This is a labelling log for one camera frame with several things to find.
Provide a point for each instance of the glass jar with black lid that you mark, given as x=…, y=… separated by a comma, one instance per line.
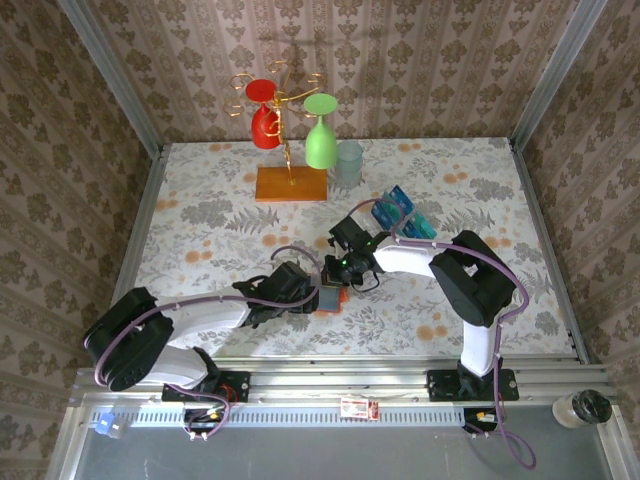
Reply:
x=592, y=406

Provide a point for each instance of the gold glass rack stand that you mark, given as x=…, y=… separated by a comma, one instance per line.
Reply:
x=290, y=190

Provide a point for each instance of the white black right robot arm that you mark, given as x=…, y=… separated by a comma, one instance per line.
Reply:
x=410, y=257

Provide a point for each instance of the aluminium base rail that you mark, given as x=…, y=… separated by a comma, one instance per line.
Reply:
x=340, y=380

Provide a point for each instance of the green wine glass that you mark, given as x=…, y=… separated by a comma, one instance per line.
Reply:
x=320, y=147

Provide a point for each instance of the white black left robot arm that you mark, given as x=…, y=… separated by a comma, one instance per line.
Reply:
x=210, y=315

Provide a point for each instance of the orange card holder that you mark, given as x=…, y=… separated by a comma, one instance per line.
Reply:
x=330, y=300

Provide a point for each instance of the aluminium frame post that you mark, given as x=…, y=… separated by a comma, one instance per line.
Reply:
x=107, y=75
x=560, y=75

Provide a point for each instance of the red white sticker label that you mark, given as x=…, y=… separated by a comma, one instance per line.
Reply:
x=357, y=409

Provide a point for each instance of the small blue white device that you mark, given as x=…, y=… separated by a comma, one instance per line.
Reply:
x=105, y=425

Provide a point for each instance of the red wine glass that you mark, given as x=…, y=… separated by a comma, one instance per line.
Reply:
x=264, y=132

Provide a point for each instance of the aluminium table side rail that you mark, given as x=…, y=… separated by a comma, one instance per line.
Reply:
x=145, y=210
x=537, y=225

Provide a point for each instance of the clear plastic cup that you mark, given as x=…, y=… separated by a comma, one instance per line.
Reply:
x=348, y=165

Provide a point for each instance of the teal credit card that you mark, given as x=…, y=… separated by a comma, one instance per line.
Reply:
x=426, y=227

